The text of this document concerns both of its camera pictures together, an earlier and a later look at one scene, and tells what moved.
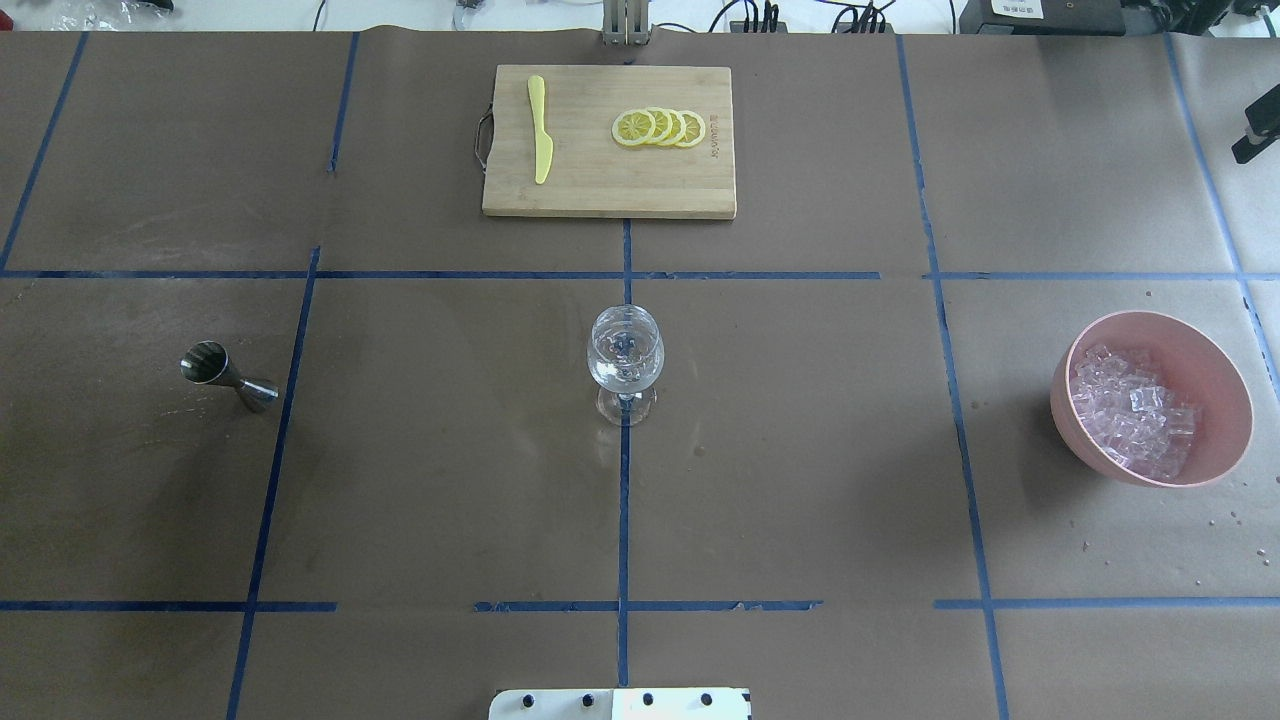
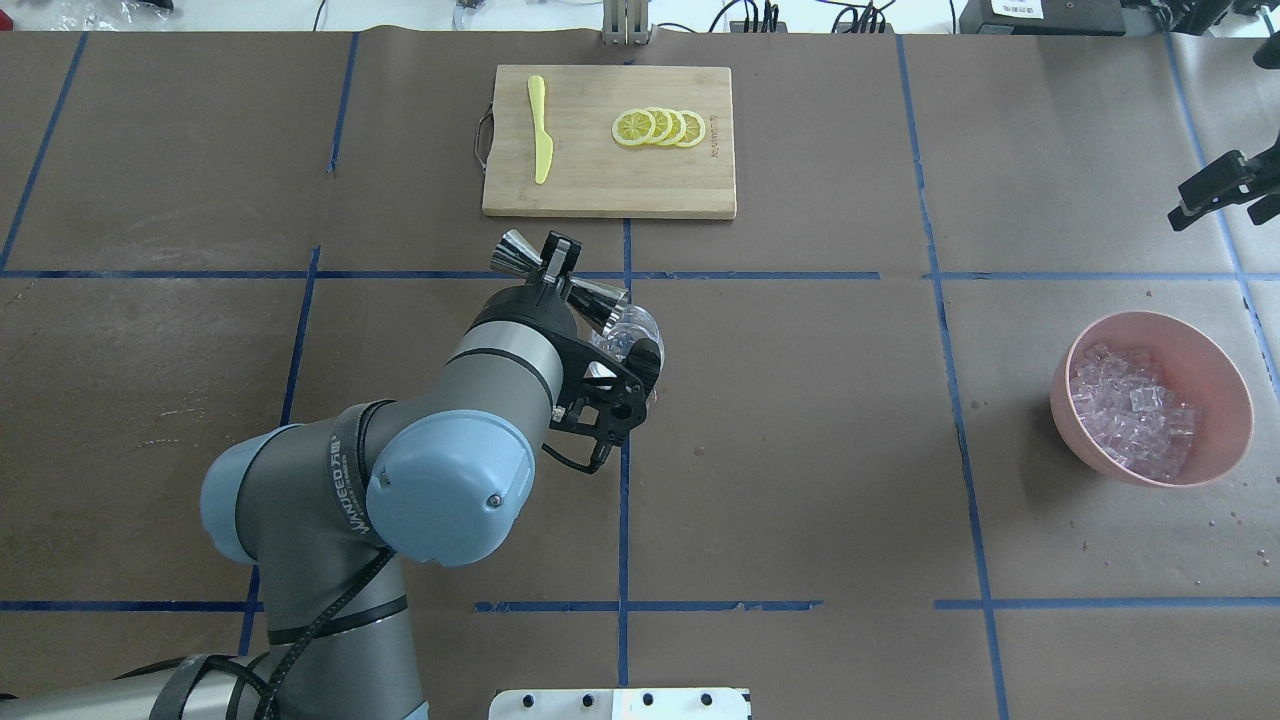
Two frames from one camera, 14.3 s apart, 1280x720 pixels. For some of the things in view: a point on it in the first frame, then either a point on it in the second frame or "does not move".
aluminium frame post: (625, 22) does not move
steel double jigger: (208, 362) to (601, 305)
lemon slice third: (678, 126) does not move
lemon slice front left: (633, 127) does not move
